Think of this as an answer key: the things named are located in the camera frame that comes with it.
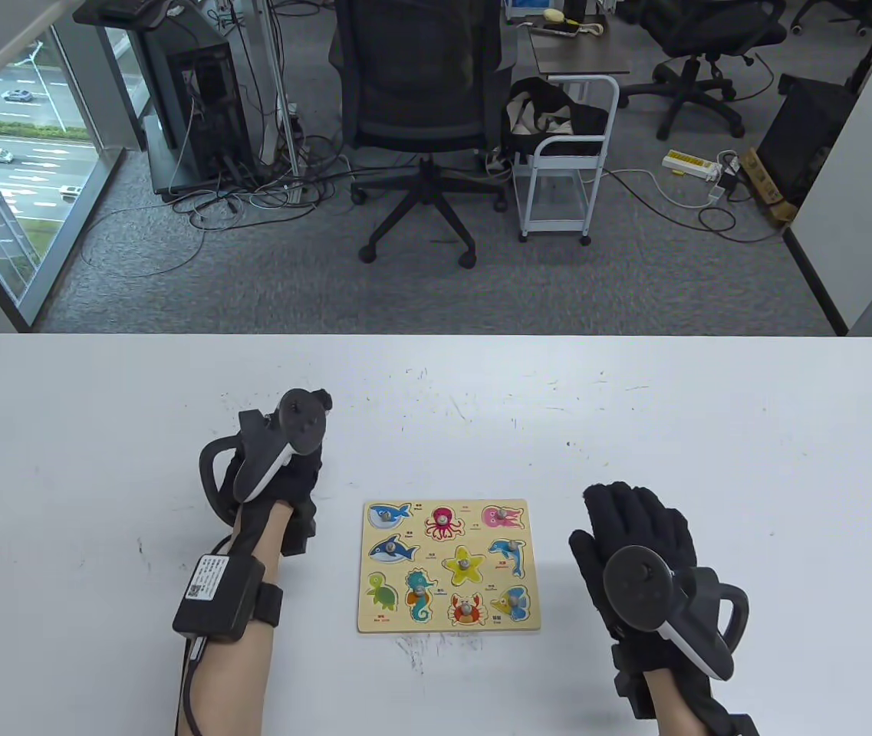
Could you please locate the light blue dolphin puzzle piece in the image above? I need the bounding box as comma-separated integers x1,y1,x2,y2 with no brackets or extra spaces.
489,538,528,577

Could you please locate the wooden puzzle frame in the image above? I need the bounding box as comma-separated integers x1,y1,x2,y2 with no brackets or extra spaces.
358,498,543,634

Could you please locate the black right hand controller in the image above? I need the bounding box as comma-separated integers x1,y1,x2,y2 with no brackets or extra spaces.
603,546,750,681

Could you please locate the tangle of floor cables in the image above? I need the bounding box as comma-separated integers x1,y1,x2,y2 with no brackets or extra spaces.
81,0,375,278

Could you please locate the glass window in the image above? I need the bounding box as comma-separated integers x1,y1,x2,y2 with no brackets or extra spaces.
0,23,126,327

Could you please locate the black left wrist strap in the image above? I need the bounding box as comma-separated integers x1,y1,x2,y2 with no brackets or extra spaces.
255,584,285,628

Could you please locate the black mesh office chair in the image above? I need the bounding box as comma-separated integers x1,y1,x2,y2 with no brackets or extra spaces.
328,0,519,269

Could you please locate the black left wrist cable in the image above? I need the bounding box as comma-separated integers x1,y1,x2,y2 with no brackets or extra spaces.
177,638,211,736

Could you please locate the person's left forearm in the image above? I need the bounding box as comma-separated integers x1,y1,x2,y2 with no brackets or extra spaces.
175,502,295,736

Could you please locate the white floor cable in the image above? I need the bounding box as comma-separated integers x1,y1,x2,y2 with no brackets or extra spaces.
603,167,716,209

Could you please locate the black monitor stand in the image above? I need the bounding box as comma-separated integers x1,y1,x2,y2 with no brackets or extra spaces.
71,0,177,31

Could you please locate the black computer tower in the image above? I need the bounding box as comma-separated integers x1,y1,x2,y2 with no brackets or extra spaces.
146,34,256,194

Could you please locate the white yellow power strip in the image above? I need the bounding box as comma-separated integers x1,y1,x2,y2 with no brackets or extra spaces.
662,149,719,181

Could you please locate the white rolling cart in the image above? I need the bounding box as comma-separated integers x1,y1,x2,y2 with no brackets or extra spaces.
511,74,620,248

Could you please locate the brown side table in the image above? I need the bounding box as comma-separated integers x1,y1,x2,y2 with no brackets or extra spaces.
528,19,630,77

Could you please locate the black hand controller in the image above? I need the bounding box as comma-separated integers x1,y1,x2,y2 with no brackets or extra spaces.
603,546,750,681
199,389,329,526

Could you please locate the person's left hand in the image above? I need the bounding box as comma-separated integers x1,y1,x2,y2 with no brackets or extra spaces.
217,389,334,557

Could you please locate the cardboard box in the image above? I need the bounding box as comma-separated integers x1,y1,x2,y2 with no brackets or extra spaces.
739,147,801,225

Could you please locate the black left hand controller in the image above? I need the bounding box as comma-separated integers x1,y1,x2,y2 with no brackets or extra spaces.
199,389,329,526

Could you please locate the white plug adapter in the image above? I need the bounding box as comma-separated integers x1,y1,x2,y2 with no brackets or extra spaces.
714,152,745,194

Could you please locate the black and beige bag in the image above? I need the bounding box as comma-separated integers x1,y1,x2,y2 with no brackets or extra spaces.
503,77,610,158

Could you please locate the person's right forearm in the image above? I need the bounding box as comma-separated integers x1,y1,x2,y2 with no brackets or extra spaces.
647,667,758,736

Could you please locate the black case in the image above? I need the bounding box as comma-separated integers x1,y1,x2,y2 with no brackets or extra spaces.
756,74,858,208

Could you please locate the person's right hand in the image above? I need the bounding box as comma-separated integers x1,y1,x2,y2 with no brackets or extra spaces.
568,481,706,719

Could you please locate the black floor cable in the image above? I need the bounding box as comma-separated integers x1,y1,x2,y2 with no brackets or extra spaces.
608,172,788,245

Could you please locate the red crab puzzle piece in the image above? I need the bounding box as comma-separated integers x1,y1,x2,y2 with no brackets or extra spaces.
449,592,489,626

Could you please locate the black left wrist camera module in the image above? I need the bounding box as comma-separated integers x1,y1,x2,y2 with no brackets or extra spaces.
173,554,266,641

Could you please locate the white rig pole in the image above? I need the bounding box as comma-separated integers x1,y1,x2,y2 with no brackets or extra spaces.
252,0,304,206

